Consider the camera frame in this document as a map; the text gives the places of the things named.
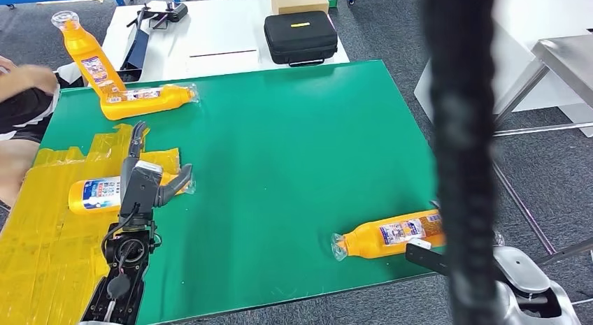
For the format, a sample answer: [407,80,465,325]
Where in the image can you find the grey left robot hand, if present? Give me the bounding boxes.
[121,121,194,209]

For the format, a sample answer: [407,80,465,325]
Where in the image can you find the orange bottle clear cap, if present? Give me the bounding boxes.
[68,171,197,217]
[50,10,127,99]
[330,209,447,263]
[99,83,201,122]

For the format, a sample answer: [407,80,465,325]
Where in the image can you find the person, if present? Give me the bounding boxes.
[0,55,87,210]

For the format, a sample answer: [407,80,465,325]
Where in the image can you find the navy blue bar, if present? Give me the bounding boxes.
[119,26,150,72]

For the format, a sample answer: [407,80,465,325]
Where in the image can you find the green table mat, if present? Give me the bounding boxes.
[38,59,447,324]

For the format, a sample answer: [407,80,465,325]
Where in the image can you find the yellow tape patch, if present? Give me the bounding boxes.
[0,124,182,325]

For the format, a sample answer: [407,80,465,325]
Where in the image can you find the white table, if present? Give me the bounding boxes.
[99,0,350,85]

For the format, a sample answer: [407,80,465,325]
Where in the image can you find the black carrying case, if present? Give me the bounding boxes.
[263,10,339,67]

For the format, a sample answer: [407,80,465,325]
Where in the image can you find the cardboard box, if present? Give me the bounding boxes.
[270,0,330,16]

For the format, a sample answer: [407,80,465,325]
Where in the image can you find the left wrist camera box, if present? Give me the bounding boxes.
[118,159,164,229]

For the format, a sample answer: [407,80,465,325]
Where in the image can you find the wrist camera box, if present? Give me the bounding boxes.
[118,159,164,229]
[405,238,452,275]

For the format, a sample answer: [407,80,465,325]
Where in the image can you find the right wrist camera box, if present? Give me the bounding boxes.
[405,238,452,275]

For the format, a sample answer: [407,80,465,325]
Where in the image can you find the black blurred cable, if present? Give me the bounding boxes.
[419,0,503,325]

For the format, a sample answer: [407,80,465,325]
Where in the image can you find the steel table frame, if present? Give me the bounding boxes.
[491,34,593,270]

